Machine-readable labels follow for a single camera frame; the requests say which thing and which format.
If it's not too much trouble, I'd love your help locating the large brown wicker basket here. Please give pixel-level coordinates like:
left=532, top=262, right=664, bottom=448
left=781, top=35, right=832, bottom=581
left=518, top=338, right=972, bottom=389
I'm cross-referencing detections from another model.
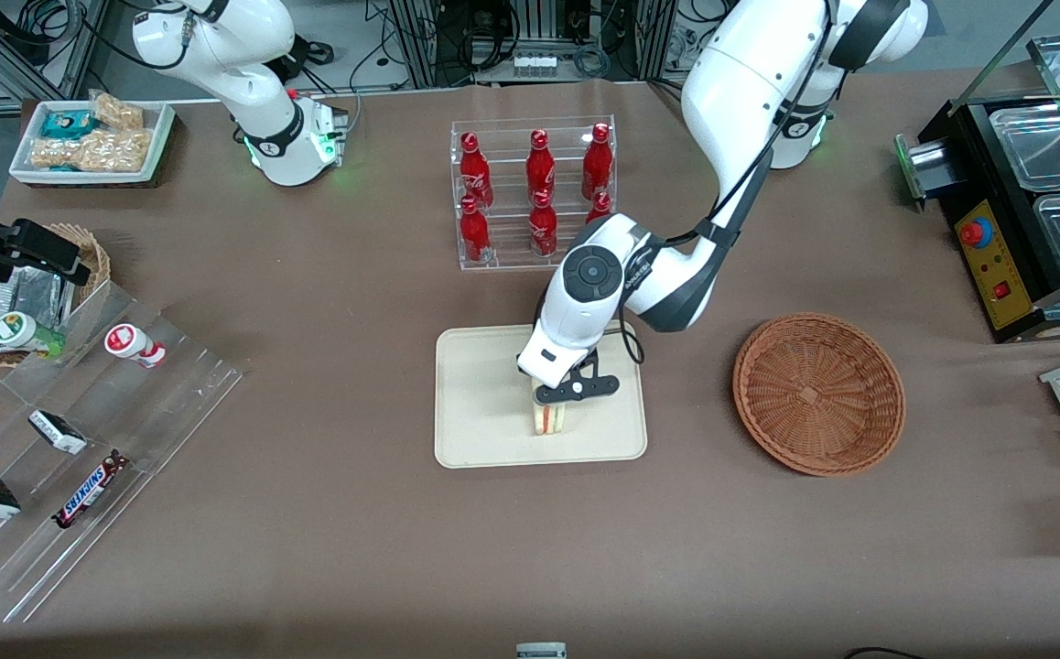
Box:
left=732, top=313, right=906, bottom=477

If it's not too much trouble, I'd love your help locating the Snickers chocolate bar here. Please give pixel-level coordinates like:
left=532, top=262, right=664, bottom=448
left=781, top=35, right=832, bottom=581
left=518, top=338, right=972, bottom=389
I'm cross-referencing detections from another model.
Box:
left=52, top=450, right=130, bottom=530

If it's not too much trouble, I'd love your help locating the large rice cracker packet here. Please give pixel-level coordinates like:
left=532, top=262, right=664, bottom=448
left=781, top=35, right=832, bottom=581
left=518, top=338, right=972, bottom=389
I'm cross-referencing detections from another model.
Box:
left=30, top=128, right=155, bottom=174

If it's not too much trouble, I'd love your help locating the green capped yogurt bottle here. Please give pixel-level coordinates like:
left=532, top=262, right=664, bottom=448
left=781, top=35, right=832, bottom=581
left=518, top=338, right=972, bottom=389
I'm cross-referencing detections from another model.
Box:
left=0, top=311, right=67, bottom=359

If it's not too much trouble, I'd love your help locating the red capped yogurt bottle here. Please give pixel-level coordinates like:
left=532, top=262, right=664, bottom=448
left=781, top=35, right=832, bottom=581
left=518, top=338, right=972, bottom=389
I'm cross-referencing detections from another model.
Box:
left=104, top=323, right=167, bottom=369

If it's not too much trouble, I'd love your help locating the clear acrylic stepped shelf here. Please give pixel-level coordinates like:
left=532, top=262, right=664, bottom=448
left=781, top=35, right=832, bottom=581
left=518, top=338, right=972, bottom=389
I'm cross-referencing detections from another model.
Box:
left=0, top=279, right=246, bottom=624

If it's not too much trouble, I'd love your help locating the small rice cracker packet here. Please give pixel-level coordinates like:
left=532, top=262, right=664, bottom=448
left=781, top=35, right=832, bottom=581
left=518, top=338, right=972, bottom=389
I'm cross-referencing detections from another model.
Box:
left=91, top=92, right=145, bottom=131

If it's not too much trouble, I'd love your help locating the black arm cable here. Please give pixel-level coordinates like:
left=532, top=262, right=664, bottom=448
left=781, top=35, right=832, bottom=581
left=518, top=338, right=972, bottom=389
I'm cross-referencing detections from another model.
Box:
left=620, top=0, right=847, bottom=365

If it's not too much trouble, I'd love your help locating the white rectangular snack tray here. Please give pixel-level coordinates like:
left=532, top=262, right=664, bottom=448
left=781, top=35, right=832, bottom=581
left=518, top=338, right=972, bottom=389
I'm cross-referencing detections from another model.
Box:
left=10, top=99, right=176, bottom=189

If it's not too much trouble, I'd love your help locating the teal snack packet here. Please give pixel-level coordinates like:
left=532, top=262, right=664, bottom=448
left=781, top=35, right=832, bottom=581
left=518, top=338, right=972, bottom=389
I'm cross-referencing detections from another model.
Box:
left=40, top=110, right=97, bottom=140

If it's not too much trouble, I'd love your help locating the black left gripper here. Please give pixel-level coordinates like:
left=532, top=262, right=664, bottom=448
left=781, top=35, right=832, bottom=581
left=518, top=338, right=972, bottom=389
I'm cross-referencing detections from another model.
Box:
left=519, top=348, right=600, bottom=389

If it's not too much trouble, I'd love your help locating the clear acrylic bottle rack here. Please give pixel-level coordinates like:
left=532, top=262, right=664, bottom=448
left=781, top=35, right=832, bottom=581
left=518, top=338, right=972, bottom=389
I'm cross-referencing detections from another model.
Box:
left=450, top=115, right=617, bottom=272

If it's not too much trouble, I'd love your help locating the beige plastic tray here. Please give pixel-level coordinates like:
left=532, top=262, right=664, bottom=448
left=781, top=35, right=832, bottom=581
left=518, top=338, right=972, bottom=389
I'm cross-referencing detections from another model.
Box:
left=435, top=319, right=648, bottom=470

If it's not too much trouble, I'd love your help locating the silver foil packet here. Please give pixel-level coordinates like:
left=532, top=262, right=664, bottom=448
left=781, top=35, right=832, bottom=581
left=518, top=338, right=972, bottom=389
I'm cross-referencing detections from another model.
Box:
left=0, top=268, right=75, bottom=353

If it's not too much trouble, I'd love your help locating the small brown wicker basket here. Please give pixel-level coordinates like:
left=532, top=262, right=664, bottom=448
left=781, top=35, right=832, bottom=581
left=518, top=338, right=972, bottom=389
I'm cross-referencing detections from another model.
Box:
left=0, top=222, right=112, bottom=368

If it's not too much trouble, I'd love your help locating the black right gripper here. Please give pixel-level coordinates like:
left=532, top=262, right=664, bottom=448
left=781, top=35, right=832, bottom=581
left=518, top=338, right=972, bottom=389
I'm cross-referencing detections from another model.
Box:
left=0, top=218, right=92, bottom=286

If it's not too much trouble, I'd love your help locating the triangular sandwich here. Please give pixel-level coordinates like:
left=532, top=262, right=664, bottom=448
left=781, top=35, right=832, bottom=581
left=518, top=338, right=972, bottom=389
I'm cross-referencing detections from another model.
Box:
left=530, top=380, right=569, bottom=437

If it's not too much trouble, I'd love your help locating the black food warmer machine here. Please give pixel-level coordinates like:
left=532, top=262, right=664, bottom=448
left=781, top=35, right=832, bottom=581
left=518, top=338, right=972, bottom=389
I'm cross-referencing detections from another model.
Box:
left=894, top=32, right=1060, bottom=345

